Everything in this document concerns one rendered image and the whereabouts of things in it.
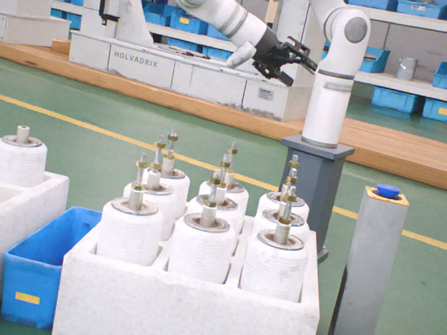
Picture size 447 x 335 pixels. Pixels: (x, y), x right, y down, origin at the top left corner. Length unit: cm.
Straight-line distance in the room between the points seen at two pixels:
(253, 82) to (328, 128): 176
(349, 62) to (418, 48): 800
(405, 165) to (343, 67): 148
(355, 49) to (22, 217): 84
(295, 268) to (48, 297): 42
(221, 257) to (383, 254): 33
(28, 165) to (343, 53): 76
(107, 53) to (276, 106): 111
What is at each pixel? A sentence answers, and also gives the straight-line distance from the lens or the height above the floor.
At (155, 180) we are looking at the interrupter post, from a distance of 112.
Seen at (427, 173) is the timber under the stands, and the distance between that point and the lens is 298.
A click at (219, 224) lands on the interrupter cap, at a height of 25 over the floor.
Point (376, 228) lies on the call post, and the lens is 117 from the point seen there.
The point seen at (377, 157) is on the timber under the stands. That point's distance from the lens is 302.
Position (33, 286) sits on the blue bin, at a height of 7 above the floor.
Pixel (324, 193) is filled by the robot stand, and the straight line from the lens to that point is 159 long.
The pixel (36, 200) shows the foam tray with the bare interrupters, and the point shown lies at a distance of 125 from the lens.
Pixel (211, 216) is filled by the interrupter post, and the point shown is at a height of 27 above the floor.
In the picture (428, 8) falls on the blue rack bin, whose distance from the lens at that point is 578.
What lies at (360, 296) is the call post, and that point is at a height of 13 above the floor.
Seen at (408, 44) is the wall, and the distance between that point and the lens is 959.
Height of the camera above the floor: 58
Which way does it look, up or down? 14 degrees down
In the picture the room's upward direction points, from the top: 11 degrees clockwise
